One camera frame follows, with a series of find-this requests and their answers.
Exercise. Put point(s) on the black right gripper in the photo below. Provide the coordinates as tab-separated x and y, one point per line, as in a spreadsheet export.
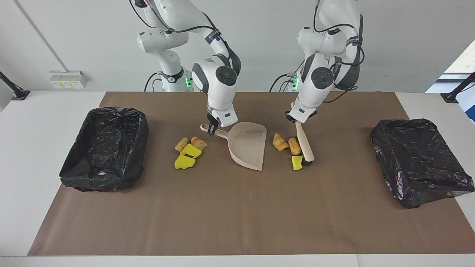
212	119

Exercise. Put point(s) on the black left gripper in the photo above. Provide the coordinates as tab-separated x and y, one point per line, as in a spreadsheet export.
290	115

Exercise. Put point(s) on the striped toy croissant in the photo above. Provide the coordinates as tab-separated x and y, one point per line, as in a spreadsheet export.
181	144
279	142
198	142

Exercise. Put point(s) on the beige hand brush black bristles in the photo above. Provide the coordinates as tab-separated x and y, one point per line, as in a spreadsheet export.
303	141

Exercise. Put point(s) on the yellow sponge piece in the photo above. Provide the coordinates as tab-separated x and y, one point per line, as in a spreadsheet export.
191	151
183	163

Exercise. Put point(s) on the golden bread roll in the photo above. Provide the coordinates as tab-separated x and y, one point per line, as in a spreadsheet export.
294	146

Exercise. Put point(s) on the beige plastic dustpan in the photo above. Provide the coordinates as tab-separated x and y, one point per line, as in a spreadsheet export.
248	146

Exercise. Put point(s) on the yellow sponge with green side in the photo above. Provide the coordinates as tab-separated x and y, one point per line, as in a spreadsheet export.
297	163

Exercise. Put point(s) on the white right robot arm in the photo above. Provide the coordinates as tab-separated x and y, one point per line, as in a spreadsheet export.
219	78

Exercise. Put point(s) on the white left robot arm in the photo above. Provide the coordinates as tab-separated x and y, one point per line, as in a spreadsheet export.
321	79

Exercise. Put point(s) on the black bag lined bin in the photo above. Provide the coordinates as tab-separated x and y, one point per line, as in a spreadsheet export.
419	159
107	148

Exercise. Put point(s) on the brown paper table mat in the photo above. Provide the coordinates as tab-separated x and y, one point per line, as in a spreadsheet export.
237	230

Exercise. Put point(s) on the black clamp stand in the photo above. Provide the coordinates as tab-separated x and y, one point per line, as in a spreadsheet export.
451	97
15	92

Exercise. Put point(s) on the white wall socket box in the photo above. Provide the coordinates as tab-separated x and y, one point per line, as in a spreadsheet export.
66	79

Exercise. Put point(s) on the bright window with dark frame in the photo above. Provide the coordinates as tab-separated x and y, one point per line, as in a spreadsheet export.
460	63

